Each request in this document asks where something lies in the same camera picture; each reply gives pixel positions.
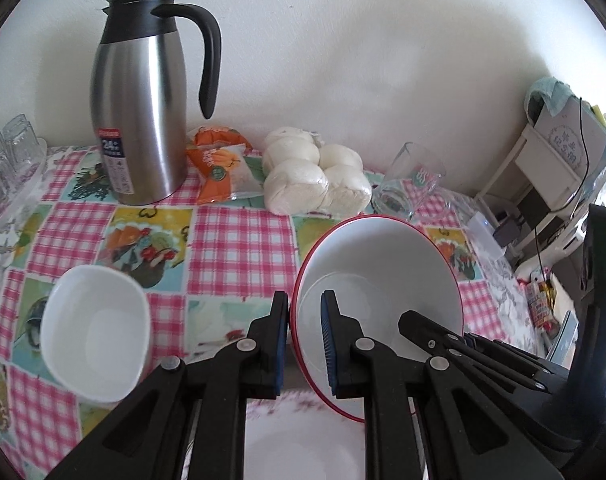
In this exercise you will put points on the grey printed box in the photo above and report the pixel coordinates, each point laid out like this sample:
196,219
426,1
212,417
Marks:
563,145

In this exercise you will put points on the clear glass mug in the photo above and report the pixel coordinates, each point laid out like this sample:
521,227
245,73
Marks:
408,180

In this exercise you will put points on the black power adapter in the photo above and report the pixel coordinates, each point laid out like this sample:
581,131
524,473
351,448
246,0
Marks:
505,232

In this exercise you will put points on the pink plaid tablecloth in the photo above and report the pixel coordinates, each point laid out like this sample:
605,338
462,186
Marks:
233,245

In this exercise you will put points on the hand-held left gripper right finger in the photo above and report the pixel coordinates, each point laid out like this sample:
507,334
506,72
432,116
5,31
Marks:
328,340

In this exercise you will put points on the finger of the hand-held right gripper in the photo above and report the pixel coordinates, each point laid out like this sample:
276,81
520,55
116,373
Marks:
463,347

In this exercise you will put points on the strawberry print bowl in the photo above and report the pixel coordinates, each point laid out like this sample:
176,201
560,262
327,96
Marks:
378,270

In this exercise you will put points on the white chair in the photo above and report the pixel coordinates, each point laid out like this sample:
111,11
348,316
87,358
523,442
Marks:
582,130

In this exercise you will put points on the orange snack packet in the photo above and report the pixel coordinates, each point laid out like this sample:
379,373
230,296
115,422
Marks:
218,165

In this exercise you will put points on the bag of steamed buns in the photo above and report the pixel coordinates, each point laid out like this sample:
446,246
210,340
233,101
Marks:
303,180

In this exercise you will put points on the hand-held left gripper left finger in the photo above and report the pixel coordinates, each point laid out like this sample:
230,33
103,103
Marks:
280,340

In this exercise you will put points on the stainless steel thermos jug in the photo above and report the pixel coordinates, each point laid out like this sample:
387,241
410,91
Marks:
138,125

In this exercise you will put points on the white shelf unit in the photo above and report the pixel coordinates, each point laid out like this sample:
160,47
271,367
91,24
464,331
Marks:
538,155

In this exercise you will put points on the white square bowl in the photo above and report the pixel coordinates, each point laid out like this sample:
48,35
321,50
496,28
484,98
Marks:
93,330

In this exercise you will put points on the teal cloth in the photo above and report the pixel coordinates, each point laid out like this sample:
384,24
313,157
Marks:
553,92

